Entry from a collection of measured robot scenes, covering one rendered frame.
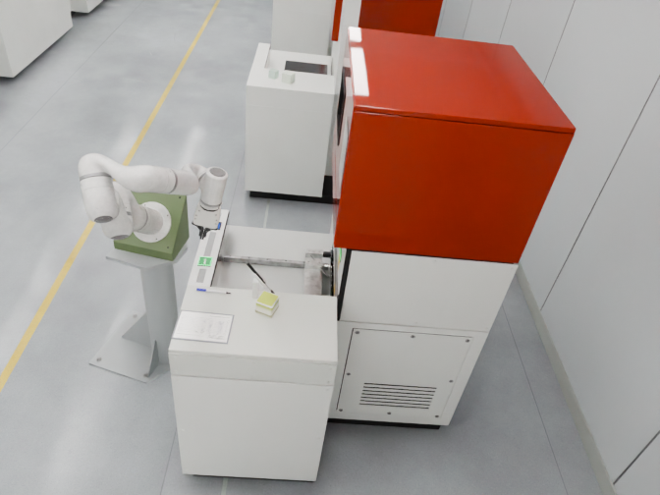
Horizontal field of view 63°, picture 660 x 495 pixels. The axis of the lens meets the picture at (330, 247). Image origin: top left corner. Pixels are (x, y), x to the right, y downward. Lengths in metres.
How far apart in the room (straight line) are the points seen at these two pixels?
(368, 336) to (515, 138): 1.08
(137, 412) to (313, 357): 1.32
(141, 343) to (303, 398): 1.41
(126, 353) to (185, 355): 1.30
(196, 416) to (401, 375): 0.97
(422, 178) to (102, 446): 2.04
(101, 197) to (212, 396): 0.89
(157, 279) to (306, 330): 0.95
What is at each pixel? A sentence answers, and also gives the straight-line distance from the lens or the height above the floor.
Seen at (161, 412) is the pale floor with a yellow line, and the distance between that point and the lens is 3.10.
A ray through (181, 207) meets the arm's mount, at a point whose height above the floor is 1.03.
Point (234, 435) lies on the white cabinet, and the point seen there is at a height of 0.43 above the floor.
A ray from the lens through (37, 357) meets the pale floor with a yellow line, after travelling 3.49.
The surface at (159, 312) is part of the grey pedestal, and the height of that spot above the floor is 0.43.
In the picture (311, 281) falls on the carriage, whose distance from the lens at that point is 2.46.
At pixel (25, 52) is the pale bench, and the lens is 6.80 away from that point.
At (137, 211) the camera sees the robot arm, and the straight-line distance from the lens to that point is 2.41.
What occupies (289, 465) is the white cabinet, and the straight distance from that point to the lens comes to 2.67.
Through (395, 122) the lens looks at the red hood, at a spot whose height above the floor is 1.77.
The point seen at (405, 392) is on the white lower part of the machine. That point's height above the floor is 0.35.
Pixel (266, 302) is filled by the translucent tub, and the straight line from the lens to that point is 2.13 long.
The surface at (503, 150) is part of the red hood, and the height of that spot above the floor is 1.71.
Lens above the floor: 2.55
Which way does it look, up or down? 39 degrees down
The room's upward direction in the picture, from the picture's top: 8 degrees clockwise
